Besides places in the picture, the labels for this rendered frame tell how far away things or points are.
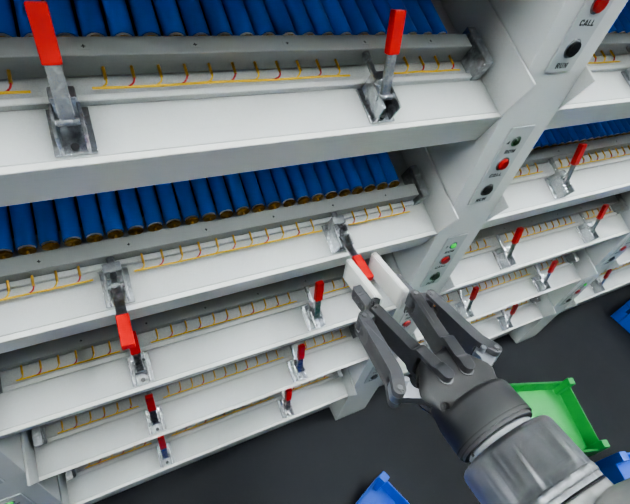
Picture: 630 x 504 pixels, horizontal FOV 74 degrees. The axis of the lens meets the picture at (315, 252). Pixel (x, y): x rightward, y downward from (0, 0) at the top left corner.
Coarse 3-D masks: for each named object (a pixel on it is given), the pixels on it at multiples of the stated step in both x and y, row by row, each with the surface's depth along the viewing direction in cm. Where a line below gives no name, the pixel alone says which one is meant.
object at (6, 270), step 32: (384, 192) 58; (416, 192) 59; (192, 224) 47; (224, 224) 49; (256, 224) 50; (288, 224) 53; (352, 224) 56; (32, 256) 41; (64, 256) 42; (96, 256) 43; (128, 256) 45
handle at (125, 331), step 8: (112, 288) 43; (120, 288) 43; (120, 296) 42; (120, 304) 42; (120, 312) 41; (120, 320) 40; (128, 320) 40; (120, 328) 40; (128, 328) 40; (120, 336) 39; (128, 336) 39; (128, 344) 39
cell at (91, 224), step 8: (80, 200) 45; (88, 200) 45; (80, 208) 45; (88, 208) 45; (96, 208) 45; (80, 216) 45; (88, 216) 44; (96, 216) 45; (88, 224) 44; (96, 224) 45; (88, 232) 44; (96, 232) 44
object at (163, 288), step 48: (432, 192) 60; (288, 240) 53; (384, 240) 58; (48, 288) 43; (96, 288) 44; (144, 288) 46; (192, 288) 47; (240, 288) 52; (0, 336) 40; (48, 336) 43
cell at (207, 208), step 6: (192, 180) 50; (198, 180) 50; (204, 180) 50; (192, 186) 50; (198, 186) 50; (204, 186) 50; (198, 192) 50; (204, 192) 50; (198, 198) 49; (204, 198) 49; (210, 198) 50; (198, 204) 50; (204, 204) 49; (210, 204) 49; (204, 210) 49; (210, 210) 49
